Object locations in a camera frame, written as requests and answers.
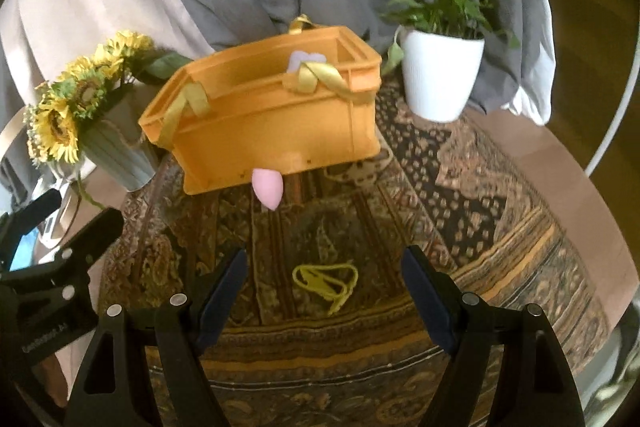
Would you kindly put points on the grey-green ribbed vase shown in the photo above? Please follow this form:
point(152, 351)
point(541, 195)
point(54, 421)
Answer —
point(120, 152)

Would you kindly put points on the sunflower bouquet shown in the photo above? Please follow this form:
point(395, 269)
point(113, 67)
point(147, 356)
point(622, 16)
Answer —
point(57, 132)

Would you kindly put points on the white sheer curtain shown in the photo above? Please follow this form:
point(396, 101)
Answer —
point(530, 102)

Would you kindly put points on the pale green cloth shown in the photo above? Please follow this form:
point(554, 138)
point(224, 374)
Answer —
point(617, 399)

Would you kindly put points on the white plant pot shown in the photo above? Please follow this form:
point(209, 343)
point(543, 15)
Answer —
point(440, 77)

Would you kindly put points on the green leafy plant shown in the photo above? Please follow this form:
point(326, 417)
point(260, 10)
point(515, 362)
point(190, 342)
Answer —
point(450, 2)

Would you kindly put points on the patterned fringed rug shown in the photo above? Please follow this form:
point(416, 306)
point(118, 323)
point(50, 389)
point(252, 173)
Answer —
point(500, 207)

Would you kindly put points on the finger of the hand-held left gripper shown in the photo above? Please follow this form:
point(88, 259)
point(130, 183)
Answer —
point(35, 209)
point(95, 232)

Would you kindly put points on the lavender plush toy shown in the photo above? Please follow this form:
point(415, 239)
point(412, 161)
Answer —
point(300, 59)

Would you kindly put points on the white thin pole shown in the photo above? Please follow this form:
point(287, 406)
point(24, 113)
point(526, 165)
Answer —
point(607, 142)

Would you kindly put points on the blue cloth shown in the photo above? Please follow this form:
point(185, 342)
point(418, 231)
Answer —
point(25, 252)

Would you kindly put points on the egg-shaped makeup sponge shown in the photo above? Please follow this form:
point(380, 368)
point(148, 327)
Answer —
point(267, 189)

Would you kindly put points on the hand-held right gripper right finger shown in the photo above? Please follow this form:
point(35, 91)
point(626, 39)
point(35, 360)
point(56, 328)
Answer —
point(427, 297)

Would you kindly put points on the orange plastic crate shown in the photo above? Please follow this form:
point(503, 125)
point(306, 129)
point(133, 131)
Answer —
point(280, 132)

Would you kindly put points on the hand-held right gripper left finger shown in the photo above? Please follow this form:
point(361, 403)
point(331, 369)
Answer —
point(225, 297)

